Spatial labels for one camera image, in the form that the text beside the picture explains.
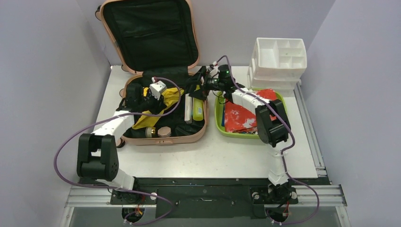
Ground small round gold-rim jar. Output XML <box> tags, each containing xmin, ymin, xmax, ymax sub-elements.
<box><xmin>145</xmin><ymin>127</ymin><xmax>157</xmax><ymax>138</ymax></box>

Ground green plastic tray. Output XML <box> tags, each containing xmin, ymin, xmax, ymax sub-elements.
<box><xmin>214</xmin><ymin>88</ymin><xmax>288</xmax><ymax>140</ymax></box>

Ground white drawer organizer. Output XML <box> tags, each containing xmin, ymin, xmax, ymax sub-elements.
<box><xmin>247</xmin><ymin>37</ymin><xmax>307</xmax><ymax>92</ymax></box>

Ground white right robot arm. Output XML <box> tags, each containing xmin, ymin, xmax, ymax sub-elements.
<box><xmin>185</xmin><ymin>64</ymin><xmax>295</xmax><ymax>204</ymax></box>

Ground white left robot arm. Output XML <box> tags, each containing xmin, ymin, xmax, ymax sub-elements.
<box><xmin>77</xmin><ymin>85</ymin><xmax>166</xmax><ymax>203</ymax></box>

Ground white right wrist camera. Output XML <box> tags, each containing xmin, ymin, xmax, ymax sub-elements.
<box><xmin>207</xmin><ymin>61</ymin><xmax>218</xmax><ymax>77</ymax></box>

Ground red garment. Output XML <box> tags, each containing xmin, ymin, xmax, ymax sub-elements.
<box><xmin>224</xmin><ymin>89</ymin><xmax>280</xmax><ymax>134</ymax></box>

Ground yellow-green spray bottle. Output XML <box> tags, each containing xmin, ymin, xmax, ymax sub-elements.
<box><xmin>192</xmin><ymin>98</ymin><xmax>204</xmax><ymax>122</ymax></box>

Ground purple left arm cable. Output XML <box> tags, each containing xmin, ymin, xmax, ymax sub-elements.
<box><xmin>53</xmin><ymin>77</ymin><xmax>184</xmax><ymax>226</ymax></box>

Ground yellow packet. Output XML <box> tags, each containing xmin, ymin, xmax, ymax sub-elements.
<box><xmin>132</xmin><ymin>88</ymin><xmax>179</xmax><ymax>130</ymax></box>

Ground blue cloth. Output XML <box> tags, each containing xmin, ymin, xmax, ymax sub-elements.
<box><xmin>221</xmin><ymin>106</ymin><xmax>225</xmax><ymax>128</ymax></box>

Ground white cosmetic tube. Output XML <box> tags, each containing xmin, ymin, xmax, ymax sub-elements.
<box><xmin>184</xmin><ymin>94</ymin><xmax>193</xmax><ymax>124</ymax></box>

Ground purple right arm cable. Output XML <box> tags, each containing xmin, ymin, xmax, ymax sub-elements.
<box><xmin>210</xmin><ymin>55</ymin><xmax>320</xmax><ymax>226</ymax></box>

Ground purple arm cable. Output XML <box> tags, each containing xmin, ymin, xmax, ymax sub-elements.
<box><xmin>210</xmin><ymin>55</ymin><xmax>320</xmax><ymax>226</ymax></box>
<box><xmin>53</xmin><ymin>77</ymin><xmax>184</xmax><ymax>226</ymax></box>

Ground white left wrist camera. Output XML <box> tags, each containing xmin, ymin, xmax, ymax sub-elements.
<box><xmin>149</xmin><ymin>81</ymin><xmax>167</xmax><ymax>100</ymax></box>

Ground pink hard-shell suitcase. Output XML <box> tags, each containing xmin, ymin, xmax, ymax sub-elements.
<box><xmin>96</xmin><ymin>0</ymin><xmax>208</xmax><ymax>147</ymax></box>

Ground pink octagonal lid jar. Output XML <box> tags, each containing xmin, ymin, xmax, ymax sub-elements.
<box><xmin>157</xmin><ymin>126</ymin><xmax>172</xmax><ymax>138</ymax></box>

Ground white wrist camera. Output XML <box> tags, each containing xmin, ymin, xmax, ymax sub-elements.
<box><xmin>207</xmin><ymin>61</ymin><xmax>218</xmax><ymax>77</ymax></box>
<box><xmin>149</xmin><ymin>81</ymin><xmax>167</xmax><ymax>100</ymax></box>

